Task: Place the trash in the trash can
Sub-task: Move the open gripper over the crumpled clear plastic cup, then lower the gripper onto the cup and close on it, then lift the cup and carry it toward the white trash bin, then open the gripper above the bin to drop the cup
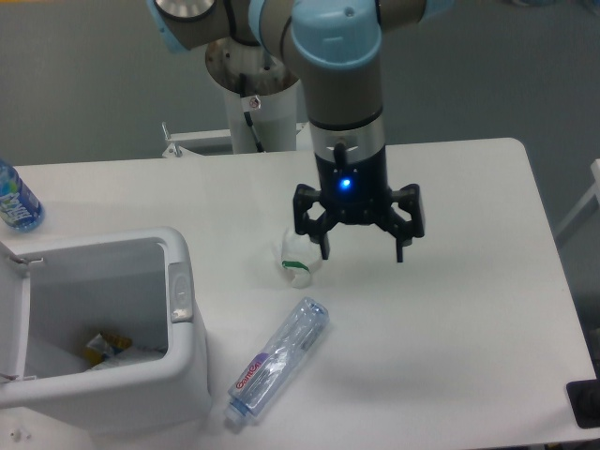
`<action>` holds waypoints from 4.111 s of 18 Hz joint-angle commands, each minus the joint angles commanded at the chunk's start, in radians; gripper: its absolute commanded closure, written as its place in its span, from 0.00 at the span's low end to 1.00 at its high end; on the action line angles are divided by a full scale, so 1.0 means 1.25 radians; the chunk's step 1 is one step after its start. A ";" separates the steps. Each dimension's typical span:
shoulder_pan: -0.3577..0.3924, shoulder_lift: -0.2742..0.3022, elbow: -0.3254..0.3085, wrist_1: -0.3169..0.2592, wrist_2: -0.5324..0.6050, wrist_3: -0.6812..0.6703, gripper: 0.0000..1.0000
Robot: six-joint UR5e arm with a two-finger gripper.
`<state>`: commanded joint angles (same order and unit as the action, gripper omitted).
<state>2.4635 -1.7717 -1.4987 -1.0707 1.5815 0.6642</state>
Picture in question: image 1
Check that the blue labelled water bottle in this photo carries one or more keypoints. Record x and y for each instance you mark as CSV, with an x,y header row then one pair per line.
x,y
21,210

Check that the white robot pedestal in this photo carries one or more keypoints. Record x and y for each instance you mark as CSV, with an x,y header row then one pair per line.
x,y
260,97

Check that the white frame at right edge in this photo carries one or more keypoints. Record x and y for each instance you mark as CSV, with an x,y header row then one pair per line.
x,y
583,209

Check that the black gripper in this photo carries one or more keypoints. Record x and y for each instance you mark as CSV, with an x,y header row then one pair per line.
x,y
354,192

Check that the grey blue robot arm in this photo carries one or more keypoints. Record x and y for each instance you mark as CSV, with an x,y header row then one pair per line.
x,y
333,48

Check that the yellow wrapper trash in can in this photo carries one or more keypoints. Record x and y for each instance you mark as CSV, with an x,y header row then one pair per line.
x,y
104,346

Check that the clear plastic bottle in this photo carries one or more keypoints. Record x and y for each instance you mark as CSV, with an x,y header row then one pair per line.
x,y
272,366

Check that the black clamp at table edge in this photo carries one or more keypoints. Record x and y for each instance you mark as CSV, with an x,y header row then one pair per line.
x,y
584,400

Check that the white plastic trash can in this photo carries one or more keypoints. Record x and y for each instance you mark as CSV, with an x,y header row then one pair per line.
x,y
57,295

